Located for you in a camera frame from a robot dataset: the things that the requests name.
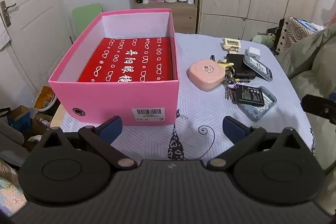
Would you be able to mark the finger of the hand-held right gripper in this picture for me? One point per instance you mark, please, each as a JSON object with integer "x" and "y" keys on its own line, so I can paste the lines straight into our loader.
{"x": 319, "y": 108}

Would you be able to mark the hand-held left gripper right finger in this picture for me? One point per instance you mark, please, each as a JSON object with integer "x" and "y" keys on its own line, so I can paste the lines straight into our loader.
{"x": 233, "y": 128}

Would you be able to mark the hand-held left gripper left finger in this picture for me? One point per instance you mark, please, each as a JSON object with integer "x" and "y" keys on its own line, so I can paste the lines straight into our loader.
{"x": 111, "y": 126}

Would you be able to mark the pink cardboard box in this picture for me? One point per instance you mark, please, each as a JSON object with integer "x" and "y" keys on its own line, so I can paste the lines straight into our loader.
{"x": 105, "y": 98}

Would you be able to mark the black battery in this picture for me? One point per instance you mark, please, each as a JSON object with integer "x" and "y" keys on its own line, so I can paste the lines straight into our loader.
{"x": 248, "y": 95}

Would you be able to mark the grey pocket router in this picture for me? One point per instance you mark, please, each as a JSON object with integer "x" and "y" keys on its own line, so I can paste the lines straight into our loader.
{"x": 265, "y": 109}

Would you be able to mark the yellow AA battery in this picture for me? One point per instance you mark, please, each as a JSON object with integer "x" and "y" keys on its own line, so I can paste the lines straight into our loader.
{"x": 242, "y": 79}

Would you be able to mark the key bunch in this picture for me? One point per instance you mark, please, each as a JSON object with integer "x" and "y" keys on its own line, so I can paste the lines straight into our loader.
{"x": 229, "y": 77}

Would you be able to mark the pink rounded case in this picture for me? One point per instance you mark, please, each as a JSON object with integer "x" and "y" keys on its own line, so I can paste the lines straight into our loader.
{"x": 206, "y": 74}

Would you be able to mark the beige small frame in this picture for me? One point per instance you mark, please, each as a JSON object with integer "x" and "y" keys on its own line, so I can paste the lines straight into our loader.
{"x": 231, "y": 43}

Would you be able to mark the olive quilt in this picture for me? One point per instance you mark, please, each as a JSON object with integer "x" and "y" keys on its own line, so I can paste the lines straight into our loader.
{"x": 312, "y": 61}

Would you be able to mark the black rectangular case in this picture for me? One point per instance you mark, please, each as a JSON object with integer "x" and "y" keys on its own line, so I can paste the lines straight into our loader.
{"x": 236, "y": 64}

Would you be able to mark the grey back cover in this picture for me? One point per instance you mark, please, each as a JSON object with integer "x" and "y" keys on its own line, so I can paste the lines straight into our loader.
{"x": 258, "y": 66}

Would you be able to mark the brown paper bag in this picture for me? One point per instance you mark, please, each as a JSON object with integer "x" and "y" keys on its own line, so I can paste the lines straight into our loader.
{"x": 42, "y": 123}

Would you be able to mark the trash bin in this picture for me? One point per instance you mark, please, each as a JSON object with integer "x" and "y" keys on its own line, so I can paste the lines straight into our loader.
{"x": 46, "y": 98}

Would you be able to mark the red printed sheet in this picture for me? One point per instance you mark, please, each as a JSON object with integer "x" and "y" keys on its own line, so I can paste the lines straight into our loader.
{"x": 126, "y": 56}

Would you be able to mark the white charger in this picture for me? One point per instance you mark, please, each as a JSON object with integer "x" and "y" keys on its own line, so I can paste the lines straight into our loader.
{"x": 253, "y": 53}

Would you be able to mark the patterned bag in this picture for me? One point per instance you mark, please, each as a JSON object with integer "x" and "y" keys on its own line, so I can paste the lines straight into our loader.
{"x": 296, "y": 32}

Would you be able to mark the green plush toy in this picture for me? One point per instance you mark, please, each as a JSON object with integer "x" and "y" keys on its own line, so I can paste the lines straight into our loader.
{"x": 265, "y": 39}

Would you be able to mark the blue cardboard box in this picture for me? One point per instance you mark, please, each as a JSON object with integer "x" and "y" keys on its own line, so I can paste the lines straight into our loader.
{"x": 19, "y": 119}

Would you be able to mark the grey upholstered seat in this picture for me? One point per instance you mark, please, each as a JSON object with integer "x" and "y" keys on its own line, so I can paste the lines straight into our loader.
{"x": 11, "y": 142}

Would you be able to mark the green folding board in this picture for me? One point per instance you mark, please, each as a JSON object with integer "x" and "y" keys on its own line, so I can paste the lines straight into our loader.
{"x": 85, "y": 16}

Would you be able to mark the floral cloth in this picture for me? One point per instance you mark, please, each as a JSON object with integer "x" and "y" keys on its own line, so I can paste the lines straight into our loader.
{"x": 10, "y": 187}

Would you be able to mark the white door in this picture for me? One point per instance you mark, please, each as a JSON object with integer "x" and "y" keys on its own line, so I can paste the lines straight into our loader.
{"x": 34, "y": 16}

